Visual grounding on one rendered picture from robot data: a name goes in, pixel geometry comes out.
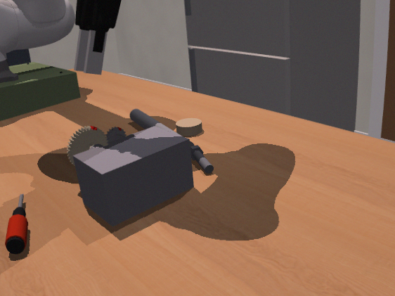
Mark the red-handled screwdriver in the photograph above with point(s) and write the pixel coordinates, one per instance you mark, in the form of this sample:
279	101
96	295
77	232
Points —
16	236

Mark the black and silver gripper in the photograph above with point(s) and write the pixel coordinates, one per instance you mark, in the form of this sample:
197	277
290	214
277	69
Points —
93	23

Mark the grey metal bar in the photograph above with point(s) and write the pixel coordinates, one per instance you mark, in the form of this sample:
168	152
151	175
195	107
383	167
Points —
146	121

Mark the tan wooden disc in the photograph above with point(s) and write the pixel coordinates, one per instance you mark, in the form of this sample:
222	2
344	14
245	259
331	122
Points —
189	127

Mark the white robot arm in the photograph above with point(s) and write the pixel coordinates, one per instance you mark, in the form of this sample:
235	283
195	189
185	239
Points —
27	24

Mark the dark olive toothed gear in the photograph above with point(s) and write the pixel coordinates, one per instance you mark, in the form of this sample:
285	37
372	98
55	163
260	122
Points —
84	139

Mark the grey hex bolt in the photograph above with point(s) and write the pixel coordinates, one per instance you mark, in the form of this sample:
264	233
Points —
197	154

